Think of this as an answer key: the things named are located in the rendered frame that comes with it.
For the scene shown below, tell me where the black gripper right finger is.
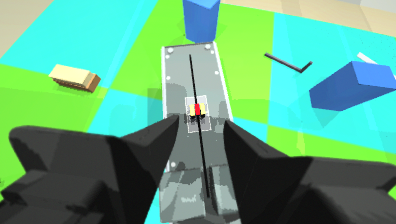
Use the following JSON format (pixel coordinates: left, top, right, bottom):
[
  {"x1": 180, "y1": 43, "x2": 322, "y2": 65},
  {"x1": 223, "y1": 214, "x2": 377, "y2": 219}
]
[{"x1": 223, "y1": 120, "x2": 396, "y2": 224}]

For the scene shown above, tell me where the dark grey l-shaped rod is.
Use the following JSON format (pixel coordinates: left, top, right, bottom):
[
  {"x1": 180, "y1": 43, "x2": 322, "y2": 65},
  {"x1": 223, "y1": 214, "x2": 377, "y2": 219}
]
[{"x1": 264, "y1": 52, "x2": 313, "y2": 74}]

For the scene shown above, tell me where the blue rectangular block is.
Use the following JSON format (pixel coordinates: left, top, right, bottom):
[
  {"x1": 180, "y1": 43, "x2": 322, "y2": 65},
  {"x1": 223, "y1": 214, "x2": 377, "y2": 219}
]
[
  {"x1": 309, "y1": 61, "x2": 396, "y2": 112},
  {"x1": 182, "y1": 0, "x2": 220, "y2": 43}
]

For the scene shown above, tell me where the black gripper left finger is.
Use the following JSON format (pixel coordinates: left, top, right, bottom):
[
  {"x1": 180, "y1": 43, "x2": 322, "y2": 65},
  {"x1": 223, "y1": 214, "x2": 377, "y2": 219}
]
[{"x1": 8, "y1": 115, "x2": 179, "y2": 224}]

